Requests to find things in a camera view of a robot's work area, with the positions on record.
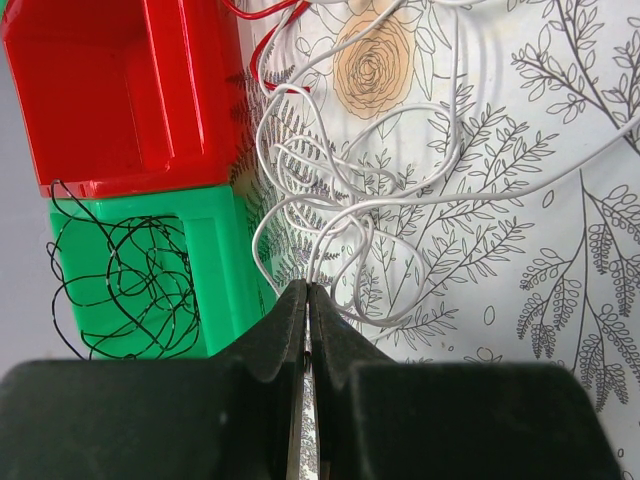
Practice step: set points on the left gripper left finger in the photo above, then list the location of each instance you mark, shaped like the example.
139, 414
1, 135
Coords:
235, 415

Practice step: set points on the floral table mat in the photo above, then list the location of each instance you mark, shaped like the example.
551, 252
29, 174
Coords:
462, 177

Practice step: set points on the red bin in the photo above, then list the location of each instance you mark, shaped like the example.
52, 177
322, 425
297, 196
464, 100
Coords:
126, 97

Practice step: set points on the left green bin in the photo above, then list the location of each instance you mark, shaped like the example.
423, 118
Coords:
156, 276

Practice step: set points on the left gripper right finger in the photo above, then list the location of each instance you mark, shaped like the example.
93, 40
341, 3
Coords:
382, 419

